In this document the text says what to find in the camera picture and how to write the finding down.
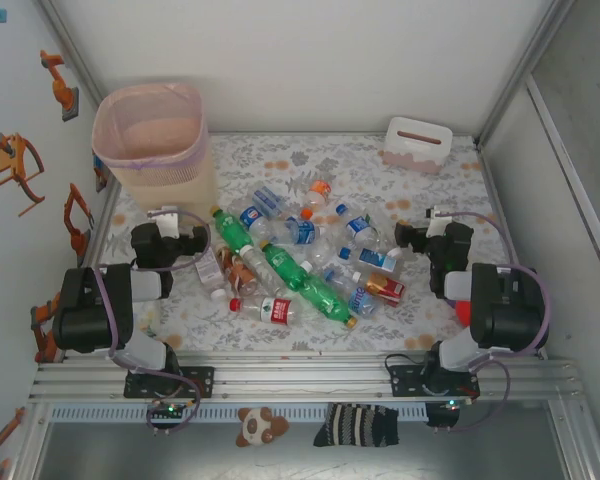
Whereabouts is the crushed clear bottle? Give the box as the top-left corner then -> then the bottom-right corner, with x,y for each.
374,209 -> 406,261

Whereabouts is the clear bottle white label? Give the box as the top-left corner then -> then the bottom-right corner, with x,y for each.
193,248 -> 229,302

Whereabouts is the short green soda bottle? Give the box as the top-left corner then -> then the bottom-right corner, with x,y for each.
210,206 -> 257,254

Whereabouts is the bottle blue and white label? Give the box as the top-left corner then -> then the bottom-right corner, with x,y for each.
337,246 -> 401,274

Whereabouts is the blue cap bottle blue label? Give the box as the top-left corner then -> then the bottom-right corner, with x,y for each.
333,199 -> 381,246

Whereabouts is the red orange juice carton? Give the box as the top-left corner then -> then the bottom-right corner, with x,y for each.
363,272 -> 407,308

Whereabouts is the clear bottle round blue logo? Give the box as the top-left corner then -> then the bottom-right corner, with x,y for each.
238,203 -> 276,246

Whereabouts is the brown label plastic bottle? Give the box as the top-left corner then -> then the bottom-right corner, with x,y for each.
214,243 -> 260,297

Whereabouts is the long clear bottle white cap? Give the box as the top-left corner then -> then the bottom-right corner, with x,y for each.
239,243 -> 287,297

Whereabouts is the crushed bottle blue striped label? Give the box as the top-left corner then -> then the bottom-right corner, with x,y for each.
251,183 -> 287,219

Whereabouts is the green bottle with white logo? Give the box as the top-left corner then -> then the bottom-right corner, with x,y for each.
258,239 -> 315,291

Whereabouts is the small clear bottle white cap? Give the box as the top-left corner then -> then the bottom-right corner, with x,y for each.
304,239 -> 341,274

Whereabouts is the clear bottle orange label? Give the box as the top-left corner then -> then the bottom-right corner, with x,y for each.
299,178 -> 334,221

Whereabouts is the clear bottle red label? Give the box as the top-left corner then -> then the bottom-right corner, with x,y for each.
228,295 -> 301,327

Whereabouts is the crushed green bottle gold cap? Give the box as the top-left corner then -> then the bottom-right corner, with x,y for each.
297,277 -> 360,331

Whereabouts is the clear bottle dark blue label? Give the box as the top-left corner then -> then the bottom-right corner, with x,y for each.
284,217 -> 326,247

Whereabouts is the beige mesh waste bin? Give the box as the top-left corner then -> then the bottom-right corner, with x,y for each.
90,82 -> 220,236

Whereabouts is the red plastic toy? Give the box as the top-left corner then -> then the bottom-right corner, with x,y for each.
447,297 -> 474,330

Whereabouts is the white tissue box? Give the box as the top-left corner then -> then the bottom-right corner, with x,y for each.
379,116 -> 454,175

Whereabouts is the floral table cloth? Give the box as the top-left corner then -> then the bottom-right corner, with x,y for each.
87,132 -> 546,357

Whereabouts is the small circuit board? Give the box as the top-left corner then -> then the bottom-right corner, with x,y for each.
426,399 -> 469,429
147,399 -> 187,420

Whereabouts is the brown white plush toy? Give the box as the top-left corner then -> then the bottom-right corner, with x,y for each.
234,406 -> 291,449

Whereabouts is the black striped knit sock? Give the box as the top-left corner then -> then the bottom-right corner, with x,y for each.
312,402 -> 401,449

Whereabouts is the grey metal side panel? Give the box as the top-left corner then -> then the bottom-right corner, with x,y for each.
524,0 -> 600,321

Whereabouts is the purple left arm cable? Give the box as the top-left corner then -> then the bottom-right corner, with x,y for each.
93,208 -> 212,437

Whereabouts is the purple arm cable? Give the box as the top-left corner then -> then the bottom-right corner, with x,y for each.
432,210 -> 552,434
93,208 -> 212,437

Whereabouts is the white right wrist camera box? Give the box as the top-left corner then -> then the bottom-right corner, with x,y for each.
425,204 -> 455,237

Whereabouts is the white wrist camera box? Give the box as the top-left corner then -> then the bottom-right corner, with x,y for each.
425,204 -> 455,237
147,206 -> 181,239

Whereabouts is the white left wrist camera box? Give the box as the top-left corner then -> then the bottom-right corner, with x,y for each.
147,206 -> 181,239

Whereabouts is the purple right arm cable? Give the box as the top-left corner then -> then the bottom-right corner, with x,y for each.
432,210 -> 552,434

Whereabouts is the blue orange wall sticker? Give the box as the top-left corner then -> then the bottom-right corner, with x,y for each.
92,153 -> 110,194

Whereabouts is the orange gripper claw wall sticker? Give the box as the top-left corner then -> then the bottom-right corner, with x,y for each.
0,132 -> 47,219

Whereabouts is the aluminium frame rail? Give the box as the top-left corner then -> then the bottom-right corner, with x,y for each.
28,349 -> 579,401

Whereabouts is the aluminium frame post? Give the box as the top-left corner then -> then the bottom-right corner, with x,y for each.
33,0 -> 112,109
474,0 -> 576,149

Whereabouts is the white slotted cable duct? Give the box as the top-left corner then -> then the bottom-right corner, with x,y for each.
49,403 -> 429,422

